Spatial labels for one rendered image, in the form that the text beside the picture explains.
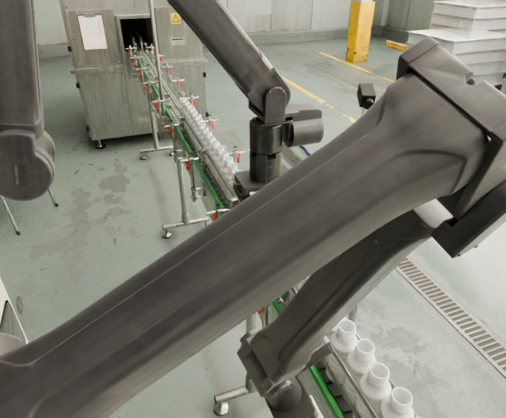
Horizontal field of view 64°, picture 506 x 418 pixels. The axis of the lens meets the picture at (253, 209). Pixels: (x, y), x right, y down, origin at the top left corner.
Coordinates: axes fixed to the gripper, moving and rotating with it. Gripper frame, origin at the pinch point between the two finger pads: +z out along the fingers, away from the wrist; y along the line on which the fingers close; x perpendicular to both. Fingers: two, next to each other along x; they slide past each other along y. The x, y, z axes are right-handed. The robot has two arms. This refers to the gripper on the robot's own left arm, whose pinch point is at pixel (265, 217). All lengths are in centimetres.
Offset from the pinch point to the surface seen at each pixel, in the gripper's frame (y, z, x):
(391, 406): -13.2, 25.2, 30.0
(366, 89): -56, -6, -51
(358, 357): -13.3, 25.3, 18.9
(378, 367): -15.3, 24.6, 22.6
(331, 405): -9.1, 40.4, 18.2
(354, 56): -460, 135, -672
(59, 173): 84, 142, -341
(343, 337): -12.9, 25.2, 13.3
